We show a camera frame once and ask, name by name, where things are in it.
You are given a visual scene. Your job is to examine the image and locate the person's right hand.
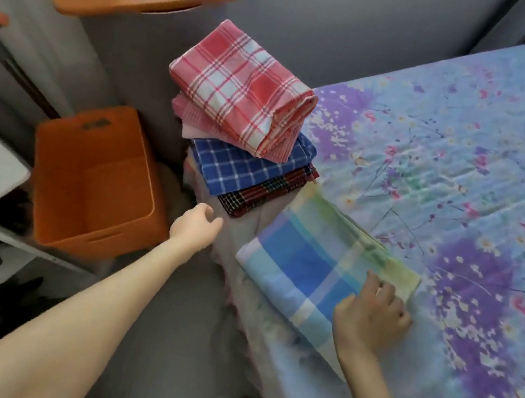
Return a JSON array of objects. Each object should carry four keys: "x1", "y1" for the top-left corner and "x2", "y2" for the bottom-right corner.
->
[{"x1": 326, "y1": 266, "x2": 421, "y2": 374}]

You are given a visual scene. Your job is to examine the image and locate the person's left hand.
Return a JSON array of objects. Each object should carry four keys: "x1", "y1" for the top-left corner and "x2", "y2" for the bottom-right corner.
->
[{"x1": 166, "y1": 198, "x2": 228, "y2": 260}]

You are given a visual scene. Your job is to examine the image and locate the blue checked cloth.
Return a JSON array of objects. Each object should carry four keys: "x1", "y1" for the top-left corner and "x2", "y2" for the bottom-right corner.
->
[{"x1": 182, "y1": 115, "x2": 321, "y2": 212}]

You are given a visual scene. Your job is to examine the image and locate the red green plaid cloth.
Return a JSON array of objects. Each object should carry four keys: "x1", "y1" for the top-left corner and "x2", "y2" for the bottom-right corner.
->
[{"x1": 212, "y1": 150, "x2": 321, "y2": 232}]

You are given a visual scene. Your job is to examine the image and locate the white bed sheet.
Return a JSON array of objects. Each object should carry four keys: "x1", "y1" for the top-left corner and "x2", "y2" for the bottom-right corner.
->
[{"x1": 218, "y1": 171, "x2": 436, "y2": 392}]

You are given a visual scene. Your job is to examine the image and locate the pink gingham sheet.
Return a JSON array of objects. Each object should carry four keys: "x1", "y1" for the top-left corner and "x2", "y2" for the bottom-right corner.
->
[{"x1": 165, "y1": 91, "x2": 269, "y2": 154}]

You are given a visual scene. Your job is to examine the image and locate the orange plastic storage bin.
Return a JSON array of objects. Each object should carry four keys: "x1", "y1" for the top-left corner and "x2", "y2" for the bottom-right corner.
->
[{"x1": 16, "y1": 91, "x2": 189, "y2": 273}]

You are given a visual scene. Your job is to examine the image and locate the red white plaid cloth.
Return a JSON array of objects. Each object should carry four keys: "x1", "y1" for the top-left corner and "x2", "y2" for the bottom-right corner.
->
[{"x1": 156, "y1": 11, "x2": 329, "y2": 169}]

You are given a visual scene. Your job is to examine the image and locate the person's left forearm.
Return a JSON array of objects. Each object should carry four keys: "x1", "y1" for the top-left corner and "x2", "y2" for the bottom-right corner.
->
[{"x1": 0, "y1": 207, "x2": 199, "y2": 398}]

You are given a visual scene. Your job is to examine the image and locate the blue floral patterned sheet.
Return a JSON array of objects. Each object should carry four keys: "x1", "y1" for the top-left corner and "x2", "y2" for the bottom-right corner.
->
[{"x1": 144, "y1": 0, "x2": 525, "y2": 398}]

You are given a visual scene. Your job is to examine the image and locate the dark stick orange tip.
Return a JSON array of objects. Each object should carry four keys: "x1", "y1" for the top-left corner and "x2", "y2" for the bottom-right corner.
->
[{"x1": 0, "y1": 10, "x2": 80, "y2": 124}]

